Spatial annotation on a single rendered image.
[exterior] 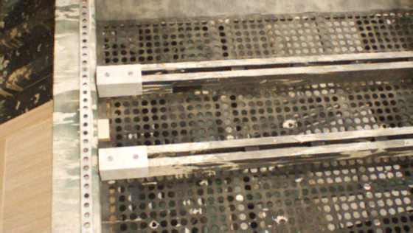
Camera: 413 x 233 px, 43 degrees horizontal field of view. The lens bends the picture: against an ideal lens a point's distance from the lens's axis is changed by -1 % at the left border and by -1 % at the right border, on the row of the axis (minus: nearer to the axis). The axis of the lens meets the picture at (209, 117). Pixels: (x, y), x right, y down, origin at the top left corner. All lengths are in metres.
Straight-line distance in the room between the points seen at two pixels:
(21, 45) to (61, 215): 1.04
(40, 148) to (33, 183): 0.12
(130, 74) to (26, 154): 0.59
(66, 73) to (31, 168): 0.46
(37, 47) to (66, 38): 0.56
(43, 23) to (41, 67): 0.21
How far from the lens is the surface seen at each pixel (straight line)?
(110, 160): 1.38
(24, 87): 2.09
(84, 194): 1.37
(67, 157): 1.42
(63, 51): 1.60
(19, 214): 1.87
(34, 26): 2.15
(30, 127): 1.96
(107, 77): 1.50
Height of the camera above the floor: 1.75
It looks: 24 degrees down
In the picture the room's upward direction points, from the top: 69 degrees clockwise
